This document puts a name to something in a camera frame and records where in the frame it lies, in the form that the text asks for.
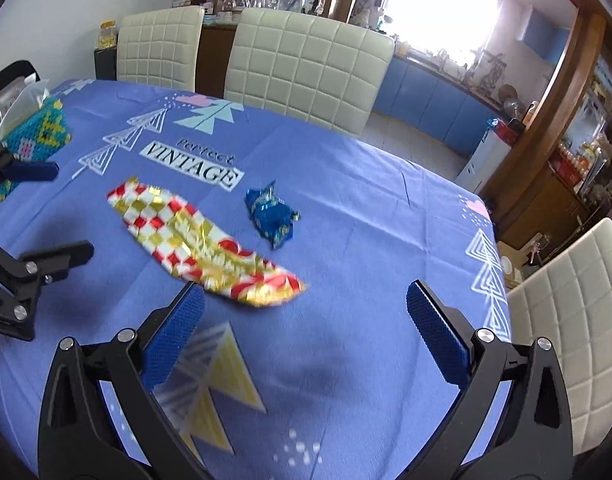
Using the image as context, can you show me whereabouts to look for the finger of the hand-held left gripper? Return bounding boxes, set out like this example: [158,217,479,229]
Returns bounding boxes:
[0,235,95,342]
[0,147,59,196]

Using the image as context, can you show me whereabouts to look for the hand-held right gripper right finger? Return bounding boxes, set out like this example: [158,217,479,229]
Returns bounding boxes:
[398,280,574,480]

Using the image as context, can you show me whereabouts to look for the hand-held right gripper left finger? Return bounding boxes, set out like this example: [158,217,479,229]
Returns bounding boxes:
[37,280,211,480]

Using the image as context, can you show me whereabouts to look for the red gold checkered wrapper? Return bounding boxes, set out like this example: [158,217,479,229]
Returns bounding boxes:
[107,176,307,309]

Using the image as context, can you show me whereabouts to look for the teal beaded tissue box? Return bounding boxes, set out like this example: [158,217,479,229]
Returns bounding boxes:
[0,80,74,202]

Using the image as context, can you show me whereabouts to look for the wooden pet feeder stand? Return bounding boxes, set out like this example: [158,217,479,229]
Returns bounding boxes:
[497,242,527,288]

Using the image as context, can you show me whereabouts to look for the blue printed tablecloth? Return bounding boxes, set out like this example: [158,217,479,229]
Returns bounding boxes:
[0,77,512,480]

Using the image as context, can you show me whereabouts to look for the small black cabinet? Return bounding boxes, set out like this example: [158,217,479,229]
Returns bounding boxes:
[93,47,119,81]

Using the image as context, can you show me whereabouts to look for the cream quilted dining chair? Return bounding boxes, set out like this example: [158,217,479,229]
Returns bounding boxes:
[116,5,205,93]
[223,7,395,138]
[506,217,612,456]

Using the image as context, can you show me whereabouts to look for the yellow lidded jar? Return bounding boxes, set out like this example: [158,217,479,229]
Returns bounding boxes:
[96,20,119,51]

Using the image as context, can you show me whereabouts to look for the wooden display cabinet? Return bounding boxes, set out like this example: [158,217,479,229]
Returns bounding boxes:
[496,10,612,261]

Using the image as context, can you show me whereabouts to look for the blue foil candy wrapper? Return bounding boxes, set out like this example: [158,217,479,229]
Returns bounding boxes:
[244,180,301,251]

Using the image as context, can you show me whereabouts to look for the white box appliance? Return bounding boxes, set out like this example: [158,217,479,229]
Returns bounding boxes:
[453,130,512,196]

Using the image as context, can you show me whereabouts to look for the wooden glassware cabinet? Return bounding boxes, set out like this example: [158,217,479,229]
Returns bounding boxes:
[180,0,347,98]

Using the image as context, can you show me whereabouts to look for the blue kitchen base cabinets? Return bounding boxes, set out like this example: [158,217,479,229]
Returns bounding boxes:
[371,55,502,158]

